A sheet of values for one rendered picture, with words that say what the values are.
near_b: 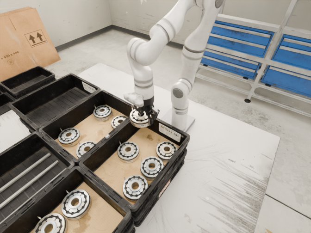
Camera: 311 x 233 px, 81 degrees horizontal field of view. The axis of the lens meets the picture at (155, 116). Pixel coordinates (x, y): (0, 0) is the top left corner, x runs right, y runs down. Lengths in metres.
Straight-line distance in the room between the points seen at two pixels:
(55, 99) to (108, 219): 0.84
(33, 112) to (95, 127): 0.42
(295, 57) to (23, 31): 3.57
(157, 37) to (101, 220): 0.67
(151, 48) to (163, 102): 0.80
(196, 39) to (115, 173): 0.65
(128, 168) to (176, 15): 0.63
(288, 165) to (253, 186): 1.18
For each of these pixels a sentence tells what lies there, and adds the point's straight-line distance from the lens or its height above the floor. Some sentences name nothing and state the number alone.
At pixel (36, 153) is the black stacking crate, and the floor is 0.83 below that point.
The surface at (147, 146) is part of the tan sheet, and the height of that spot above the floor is 0.83.
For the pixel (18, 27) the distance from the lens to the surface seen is 3.58.
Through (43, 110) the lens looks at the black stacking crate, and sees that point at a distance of 1.28.
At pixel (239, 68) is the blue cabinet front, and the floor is 0.40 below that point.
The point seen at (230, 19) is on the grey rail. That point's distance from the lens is 2.38.
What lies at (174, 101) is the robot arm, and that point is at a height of 0.95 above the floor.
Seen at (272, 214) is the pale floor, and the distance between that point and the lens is 1.89.
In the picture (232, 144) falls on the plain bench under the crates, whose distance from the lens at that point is 1.18.
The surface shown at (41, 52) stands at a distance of 3.66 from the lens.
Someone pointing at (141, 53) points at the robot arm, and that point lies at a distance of 0.58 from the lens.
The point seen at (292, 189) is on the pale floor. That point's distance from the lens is 2.09.
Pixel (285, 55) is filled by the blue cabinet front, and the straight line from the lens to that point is 2.41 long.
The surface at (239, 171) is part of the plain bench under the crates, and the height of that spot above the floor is 0.70.
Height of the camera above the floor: 1.58
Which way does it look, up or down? 45 degrees down
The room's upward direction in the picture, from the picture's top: straight up
